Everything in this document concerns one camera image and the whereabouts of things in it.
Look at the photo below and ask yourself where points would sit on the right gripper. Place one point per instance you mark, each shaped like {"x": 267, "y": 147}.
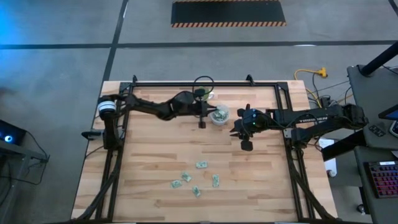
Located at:
{"x": 255, "y": 119}

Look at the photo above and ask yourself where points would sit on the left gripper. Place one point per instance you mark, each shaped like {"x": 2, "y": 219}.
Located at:
{"x": 199, "y": 109}

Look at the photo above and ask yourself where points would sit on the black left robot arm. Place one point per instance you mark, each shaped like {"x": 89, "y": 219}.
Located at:
{"x": 149, "y": 109}

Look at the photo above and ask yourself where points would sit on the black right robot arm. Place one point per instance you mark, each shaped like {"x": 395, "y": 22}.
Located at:
{"x": 311, "y": 119}

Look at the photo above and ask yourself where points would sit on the clear plastic container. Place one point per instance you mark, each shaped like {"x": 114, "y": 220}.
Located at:
{"x": 220, "y": 119}

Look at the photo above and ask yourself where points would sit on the green ceramic mug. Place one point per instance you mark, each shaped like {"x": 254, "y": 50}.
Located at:
{"x": 211, "y": 95}

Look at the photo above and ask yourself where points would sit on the black power adapter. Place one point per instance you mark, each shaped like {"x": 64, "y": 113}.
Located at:
{"x": 325, "y": 101}

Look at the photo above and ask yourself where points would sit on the white box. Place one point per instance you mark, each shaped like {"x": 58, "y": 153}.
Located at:
{"x": 331, "y": 165}

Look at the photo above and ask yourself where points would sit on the black hazard striped floor mat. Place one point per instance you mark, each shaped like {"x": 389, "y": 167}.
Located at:
{"x": 227, "y": 12}

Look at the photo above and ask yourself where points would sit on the black desk support bar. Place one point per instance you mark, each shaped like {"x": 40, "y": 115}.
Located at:
{"x": 342, "y": 146}

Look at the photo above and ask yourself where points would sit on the small black remote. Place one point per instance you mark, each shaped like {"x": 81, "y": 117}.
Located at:
{"x": 377, "y": 130}

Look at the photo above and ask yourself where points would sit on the grey desk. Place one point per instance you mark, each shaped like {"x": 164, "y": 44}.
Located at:
{"x": 373, "y": 93}
{"x": 373, "y": 208}

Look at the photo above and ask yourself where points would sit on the backlit computer keyboard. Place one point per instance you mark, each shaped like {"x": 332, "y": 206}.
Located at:
{"x": 384, "y": 179}

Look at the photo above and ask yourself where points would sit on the blue screen monitor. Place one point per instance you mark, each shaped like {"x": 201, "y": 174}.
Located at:
{"x": 391, "y": 113}

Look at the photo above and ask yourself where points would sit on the black pole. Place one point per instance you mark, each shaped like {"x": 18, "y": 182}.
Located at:
{"x": 379, "y": 59}

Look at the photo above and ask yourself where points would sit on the black equipment stand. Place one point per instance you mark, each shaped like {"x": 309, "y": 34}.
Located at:
{"x": 18, "y": 152}

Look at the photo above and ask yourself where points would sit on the black device with blue light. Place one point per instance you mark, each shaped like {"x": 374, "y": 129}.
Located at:
{"x": 12, "y": 133}

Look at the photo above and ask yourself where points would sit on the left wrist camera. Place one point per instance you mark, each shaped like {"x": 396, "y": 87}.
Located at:
{"x": 200, "y": 92}

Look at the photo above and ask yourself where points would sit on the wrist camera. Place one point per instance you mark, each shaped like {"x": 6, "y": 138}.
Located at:
{"x": 241, "y": 112}
{"x": 200, "y": 92}

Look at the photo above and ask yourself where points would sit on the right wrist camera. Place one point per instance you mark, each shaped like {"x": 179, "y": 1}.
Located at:
{"x": 241, "y": 112}

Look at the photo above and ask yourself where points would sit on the black table frame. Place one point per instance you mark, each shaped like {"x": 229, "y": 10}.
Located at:
{"x": 171, "y": 84}

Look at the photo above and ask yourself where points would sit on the black side bracket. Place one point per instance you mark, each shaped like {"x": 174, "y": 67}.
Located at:
{"x": 91, "y": 134}

